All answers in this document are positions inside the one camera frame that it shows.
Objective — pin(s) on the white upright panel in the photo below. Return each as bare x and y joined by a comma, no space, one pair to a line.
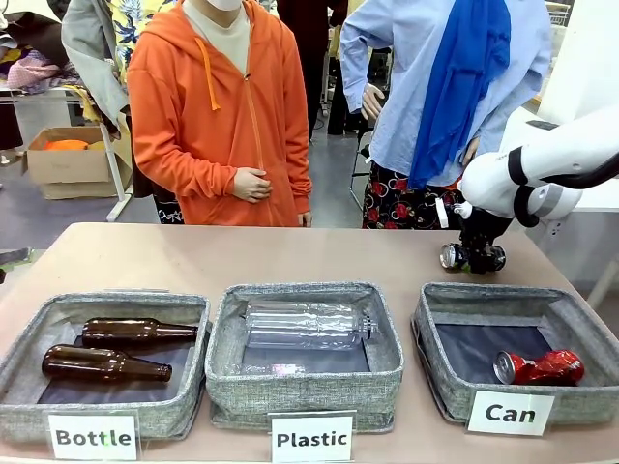
580,53

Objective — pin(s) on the white Plastic label sign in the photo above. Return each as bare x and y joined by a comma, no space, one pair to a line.
312,439

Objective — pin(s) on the white face mask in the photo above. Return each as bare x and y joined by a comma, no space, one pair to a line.
223,3

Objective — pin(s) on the background person in black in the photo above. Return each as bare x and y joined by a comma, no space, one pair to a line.
309,63

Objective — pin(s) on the person's right forearm orange sleeve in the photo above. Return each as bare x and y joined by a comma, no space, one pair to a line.
208,179

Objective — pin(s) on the red crushed can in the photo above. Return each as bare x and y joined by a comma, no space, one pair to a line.
546,368

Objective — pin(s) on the mannequin left hand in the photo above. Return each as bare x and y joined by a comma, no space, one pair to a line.
470,154

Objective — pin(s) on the grey fabric basket labelled Can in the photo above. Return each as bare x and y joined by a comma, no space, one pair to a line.
587,396

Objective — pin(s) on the white clothes rack frame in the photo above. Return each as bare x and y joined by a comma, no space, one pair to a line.
113,169

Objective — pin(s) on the person in orange hoodie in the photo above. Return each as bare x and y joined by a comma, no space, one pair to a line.
217,121

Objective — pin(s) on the person's left forearm orange sleeve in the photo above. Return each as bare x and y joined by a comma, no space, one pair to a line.
300,179

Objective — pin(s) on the person's right hand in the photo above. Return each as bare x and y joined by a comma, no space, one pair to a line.
254,186

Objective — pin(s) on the grey hanging jacket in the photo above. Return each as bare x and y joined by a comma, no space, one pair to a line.
92,58

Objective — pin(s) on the small crushed clear plastic bottle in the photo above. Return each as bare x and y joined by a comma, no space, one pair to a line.
271,369

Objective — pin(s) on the white side table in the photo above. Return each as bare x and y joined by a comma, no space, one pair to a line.
527,133

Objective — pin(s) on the pile of colourful clothes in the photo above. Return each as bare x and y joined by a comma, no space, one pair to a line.
34,67

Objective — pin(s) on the cardboard box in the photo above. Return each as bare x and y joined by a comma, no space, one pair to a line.
67,169

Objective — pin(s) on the orange cloth in box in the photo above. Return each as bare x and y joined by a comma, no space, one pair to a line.
65,145

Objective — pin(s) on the black folding chair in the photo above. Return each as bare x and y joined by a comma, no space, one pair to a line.
363,150

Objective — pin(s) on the mannequin hand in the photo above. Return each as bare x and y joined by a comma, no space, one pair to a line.
470,154
372,101

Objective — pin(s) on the grey fabric basket labelled Bottle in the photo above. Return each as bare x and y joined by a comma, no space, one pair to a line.
29,406

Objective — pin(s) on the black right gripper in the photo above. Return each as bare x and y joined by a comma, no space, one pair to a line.
486,229

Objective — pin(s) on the mannequin right hand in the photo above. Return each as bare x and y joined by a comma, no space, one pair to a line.
372,101

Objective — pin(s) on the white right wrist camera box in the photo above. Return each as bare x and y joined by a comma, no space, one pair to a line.
457,210

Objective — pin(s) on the large clear plastic bottle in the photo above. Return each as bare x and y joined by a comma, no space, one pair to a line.
304,325

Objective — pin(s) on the light blue mannequin shirt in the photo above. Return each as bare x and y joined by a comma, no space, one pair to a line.
387,58

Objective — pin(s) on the silver black crushed can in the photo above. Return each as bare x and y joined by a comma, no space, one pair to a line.
450,255

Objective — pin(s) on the person's left hand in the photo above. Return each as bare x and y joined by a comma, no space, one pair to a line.
305,220

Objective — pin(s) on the yellow floral shirt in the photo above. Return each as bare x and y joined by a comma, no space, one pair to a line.
133,24

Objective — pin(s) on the white Can label sign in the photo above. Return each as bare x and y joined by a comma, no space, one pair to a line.
510,412

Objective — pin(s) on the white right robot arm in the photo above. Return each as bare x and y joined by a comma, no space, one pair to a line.
488,183

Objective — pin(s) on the white Bottle label sign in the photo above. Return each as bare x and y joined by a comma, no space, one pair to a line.
92,437

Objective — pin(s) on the grey fabric basket labelled Plastic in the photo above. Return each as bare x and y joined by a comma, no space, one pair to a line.
304,398

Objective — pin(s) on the black red floral skirt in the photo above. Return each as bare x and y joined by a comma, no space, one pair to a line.
392,203

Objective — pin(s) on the blue scarf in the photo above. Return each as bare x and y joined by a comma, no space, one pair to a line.
464,72

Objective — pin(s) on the brown glass beer bottle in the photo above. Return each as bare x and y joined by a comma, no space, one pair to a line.
97,363
130,332

